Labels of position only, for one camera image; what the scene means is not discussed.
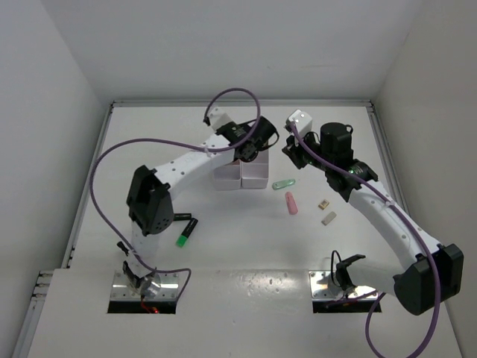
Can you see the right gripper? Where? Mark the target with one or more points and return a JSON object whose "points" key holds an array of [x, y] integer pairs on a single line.
{"points": [[293, 151]]}

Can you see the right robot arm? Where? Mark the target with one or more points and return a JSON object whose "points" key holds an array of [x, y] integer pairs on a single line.
{"points": [[428, 271]]}

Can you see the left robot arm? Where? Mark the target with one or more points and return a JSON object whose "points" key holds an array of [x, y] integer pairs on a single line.
{"points": [[152, 190]]}

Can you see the white right organizer box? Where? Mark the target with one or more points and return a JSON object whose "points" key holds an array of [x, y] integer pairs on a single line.
{"points": [[255, 174]]}

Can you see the white organizer box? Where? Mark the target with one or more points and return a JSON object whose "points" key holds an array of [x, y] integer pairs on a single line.
{"points": [[227, 177], [255, 174]]}

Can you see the white left organizer box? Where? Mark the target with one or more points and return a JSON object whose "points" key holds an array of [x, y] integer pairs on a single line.
{"points": [[227, 177]]}

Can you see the pink stapler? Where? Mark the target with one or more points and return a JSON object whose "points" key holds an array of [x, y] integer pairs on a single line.
{"points": [[291, 203]]}

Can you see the beige eraser block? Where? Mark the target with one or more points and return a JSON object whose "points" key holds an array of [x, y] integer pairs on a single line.
{"points": [[328, 218]]}

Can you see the pink black highlighter marker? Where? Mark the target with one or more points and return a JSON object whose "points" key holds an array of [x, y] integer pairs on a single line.
{"points": [[182, 217]]}

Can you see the green black highlighter marker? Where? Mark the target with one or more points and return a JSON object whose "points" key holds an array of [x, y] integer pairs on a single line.
{"points": [[184, 236]]}

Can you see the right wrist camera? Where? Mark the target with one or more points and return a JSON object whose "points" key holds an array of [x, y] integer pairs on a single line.
{"points": [[301, 120]]}

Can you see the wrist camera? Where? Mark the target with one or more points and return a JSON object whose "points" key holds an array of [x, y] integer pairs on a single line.
{"points": [[301, 120], [216, 118]]}

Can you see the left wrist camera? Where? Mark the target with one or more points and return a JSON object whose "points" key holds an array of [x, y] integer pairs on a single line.
{"points": [[216, 118]]}

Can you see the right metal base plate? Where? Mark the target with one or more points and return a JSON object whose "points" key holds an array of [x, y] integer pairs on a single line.
{"points": [[323, 290]]}

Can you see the metal base plate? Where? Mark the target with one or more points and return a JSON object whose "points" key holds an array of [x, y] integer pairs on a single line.
{"points": [[161, 287], [323, 290]]}

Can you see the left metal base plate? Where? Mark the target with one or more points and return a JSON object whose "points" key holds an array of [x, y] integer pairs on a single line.
{"points": [[161, 287]]}

